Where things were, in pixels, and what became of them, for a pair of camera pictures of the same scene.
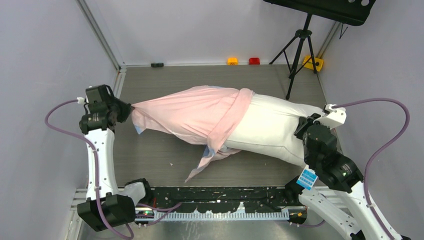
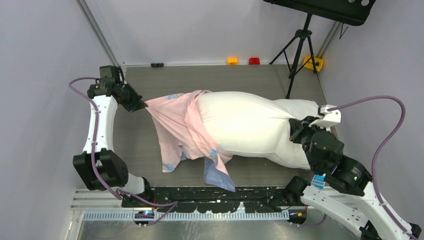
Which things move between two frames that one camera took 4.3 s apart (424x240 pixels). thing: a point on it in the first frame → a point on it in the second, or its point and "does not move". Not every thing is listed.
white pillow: (267, 128) does not move
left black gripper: (124, 109) → (135, 103)
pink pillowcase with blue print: (204, 115) → (180, 131)
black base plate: (223, 199) does not move
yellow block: (319, 63) does not move
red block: (254, 61) does not move
